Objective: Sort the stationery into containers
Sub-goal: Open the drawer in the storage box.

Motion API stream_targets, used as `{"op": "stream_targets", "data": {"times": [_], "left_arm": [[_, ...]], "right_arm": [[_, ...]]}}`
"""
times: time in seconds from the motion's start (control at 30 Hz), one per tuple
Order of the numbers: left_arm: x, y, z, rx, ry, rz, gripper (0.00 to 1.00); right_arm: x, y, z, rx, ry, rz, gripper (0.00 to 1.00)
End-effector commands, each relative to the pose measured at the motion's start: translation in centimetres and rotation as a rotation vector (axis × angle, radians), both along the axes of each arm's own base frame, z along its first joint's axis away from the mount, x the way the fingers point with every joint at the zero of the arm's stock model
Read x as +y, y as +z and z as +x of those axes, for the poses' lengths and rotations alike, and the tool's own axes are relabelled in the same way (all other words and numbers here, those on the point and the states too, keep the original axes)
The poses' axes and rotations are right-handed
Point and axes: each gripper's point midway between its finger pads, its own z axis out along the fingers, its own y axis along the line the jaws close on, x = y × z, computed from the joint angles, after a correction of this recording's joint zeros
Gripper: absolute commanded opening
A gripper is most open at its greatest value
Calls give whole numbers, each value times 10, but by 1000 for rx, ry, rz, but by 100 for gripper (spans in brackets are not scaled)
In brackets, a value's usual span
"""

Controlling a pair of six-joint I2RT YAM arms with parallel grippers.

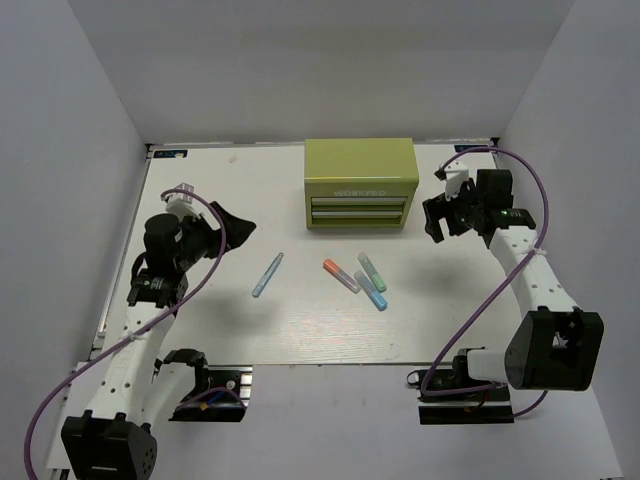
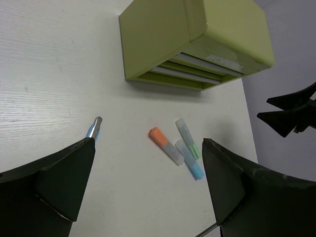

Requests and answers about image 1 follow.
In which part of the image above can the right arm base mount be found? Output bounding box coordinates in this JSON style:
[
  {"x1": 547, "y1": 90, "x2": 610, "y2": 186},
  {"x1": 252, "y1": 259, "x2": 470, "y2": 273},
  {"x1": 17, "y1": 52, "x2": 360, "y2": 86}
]
[{"x1": 406, "y1": 349, "x2": 514, "y2": 426}]

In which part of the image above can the orange highlighter marker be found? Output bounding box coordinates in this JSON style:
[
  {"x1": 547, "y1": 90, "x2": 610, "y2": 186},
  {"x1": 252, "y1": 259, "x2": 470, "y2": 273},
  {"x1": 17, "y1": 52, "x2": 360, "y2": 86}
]
[{"x1": 323, "y1": 259, "x2": 361, "y2": 294}]

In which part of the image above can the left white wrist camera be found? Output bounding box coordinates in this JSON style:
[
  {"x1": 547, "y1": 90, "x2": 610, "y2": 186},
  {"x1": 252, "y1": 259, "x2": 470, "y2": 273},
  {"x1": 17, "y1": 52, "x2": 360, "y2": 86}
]
[{"x1": 161, "y1": 182, "x2": 201, "y2": 221}]

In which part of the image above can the green highlighter marker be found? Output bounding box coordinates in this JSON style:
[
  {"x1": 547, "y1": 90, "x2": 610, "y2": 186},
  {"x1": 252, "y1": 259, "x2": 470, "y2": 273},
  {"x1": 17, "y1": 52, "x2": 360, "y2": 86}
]
[{"x1": 357, "y1": 252, "x2": 387, "y2": 293}]

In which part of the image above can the green metal tool chest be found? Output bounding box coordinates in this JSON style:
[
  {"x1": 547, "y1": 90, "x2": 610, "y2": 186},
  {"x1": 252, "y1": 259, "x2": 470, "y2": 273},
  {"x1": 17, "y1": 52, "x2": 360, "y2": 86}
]
[{"x1": 304, "y1": 138, "x2": 419, "y2": 229}]

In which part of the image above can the left blue table sticker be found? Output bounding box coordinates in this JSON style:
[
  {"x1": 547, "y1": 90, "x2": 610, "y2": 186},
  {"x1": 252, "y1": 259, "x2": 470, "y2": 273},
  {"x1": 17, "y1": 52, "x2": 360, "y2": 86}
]
[{"x1": 153, "y1": 149, "x2": 188, "y2": 159}]

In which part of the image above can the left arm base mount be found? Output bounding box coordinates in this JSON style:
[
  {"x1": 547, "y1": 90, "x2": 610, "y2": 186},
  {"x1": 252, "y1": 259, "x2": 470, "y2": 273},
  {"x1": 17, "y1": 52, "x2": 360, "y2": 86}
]
[{"x1": 154, "y1": 348, "x2": 253, "y2": 423}]

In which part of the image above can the blue highlighter marker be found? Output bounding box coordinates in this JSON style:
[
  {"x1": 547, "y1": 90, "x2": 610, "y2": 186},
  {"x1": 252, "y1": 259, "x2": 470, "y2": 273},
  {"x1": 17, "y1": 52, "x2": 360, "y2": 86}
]
[{"x1": 354, "y1": 270, "x2": 388, "y2": 311}]

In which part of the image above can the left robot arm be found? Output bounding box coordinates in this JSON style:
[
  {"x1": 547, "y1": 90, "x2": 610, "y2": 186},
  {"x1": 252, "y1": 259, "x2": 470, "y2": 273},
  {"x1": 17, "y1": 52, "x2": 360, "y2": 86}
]
[{"x1": 61, "y1": 200, "x2": 256, "y2": 479}]

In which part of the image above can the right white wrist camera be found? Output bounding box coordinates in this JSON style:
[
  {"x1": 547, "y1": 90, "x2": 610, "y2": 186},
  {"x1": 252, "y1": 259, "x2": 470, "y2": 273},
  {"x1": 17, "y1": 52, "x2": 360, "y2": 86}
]
[{"x1": 434, "y1": 161, "x2": 469, "y2": 201}]

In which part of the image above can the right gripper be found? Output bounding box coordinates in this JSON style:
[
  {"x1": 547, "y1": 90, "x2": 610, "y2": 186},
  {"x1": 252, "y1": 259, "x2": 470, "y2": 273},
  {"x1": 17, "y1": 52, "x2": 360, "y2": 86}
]
[{"x1": 423, "y1": 177, "x2": 485, "y2": 243}]

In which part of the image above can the right blue table sticker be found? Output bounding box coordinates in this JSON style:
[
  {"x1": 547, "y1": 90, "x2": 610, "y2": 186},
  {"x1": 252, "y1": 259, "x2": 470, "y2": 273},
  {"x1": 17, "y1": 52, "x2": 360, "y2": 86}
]
[{"x1": 454, "y1": 144, "x2": 474, "y2": 153}]

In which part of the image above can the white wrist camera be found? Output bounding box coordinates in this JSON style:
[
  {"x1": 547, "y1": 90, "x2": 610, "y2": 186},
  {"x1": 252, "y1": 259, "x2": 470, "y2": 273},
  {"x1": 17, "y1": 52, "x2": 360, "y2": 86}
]
[
  {"x1": 434, "y1": 161, "x2": 469, "y2": 201},
  {"x1": 161, "y1": 182, "x2": 201, "y2": 221}
]

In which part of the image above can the blue table sticker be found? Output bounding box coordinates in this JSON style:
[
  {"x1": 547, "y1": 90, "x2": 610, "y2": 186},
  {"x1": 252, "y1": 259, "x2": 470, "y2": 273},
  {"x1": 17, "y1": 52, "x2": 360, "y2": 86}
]
[
  {"x1": 153, "y1": 149, "x2": 188, "y2": 159},
  {"x1": 454, "y1": 144, "x2": 474, "y2": 153}
]

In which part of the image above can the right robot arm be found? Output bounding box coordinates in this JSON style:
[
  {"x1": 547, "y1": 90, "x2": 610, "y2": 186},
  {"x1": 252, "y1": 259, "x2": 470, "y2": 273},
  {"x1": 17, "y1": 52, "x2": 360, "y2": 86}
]
[{"x1": 423, "y1": 162, "x2": 604, "y2": 399}]

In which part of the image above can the blue utility knife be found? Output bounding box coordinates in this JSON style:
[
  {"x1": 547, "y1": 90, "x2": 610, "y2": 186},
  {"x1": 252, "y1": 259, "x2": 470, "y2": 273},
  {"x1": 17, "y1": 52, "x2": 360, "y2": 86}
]
[{"x1": 252, "y1": 252, "x2": 284, "y2": 298}]

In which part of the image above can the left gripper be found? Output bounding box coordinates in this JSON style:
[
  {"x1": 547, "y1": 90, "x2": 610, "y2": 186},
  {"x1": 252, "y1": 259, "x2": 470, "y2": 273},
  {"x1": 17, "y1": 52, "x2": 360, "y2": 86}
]
[{"x1": 175, "y1": 202, "x2": 256, "y2": 271}]

